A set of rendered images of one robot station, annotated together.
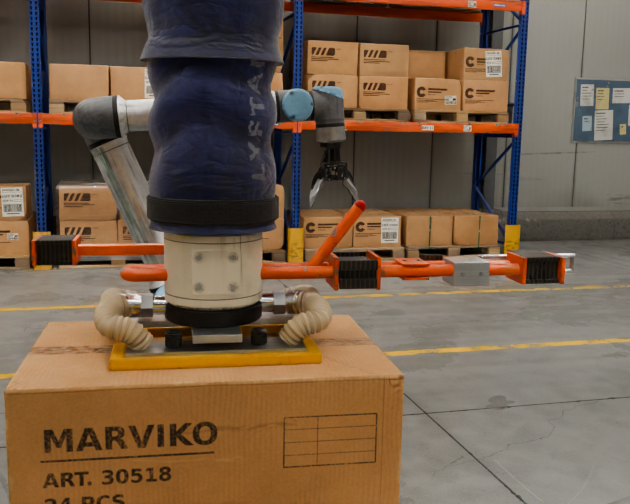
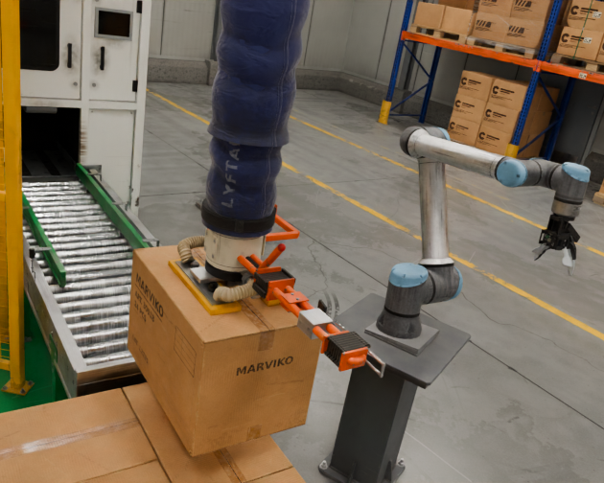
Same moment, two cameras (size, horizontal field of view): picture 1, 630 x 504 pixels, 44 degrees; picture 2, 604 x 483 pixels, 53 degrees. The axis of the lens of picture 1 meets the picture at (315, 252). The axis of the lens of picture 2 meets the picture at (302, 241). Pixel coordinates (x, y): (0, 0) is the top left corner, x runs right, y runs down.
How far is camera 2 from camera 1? 1.74 m
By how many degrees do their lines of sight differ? 63
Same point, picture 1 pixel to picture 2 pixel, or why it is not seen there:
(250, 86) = (230, 154)
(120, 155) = (426, 169)
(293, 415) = (177, 327)
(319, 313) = (225, 291)
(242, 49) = (220, 133)
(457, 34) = not seen: outside the picture
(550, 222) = not seen: outside the picture
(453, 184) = not seen: outside the picture
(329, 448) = (183, 355)
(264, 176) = (231, 205)
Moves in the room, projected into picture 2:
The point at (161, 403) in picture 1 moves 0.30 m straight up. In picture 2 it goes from (154, 287) to (161, 196)
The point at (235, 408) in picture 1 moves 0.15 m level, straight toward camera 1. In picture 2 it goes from (167, 308) to (116, 312)
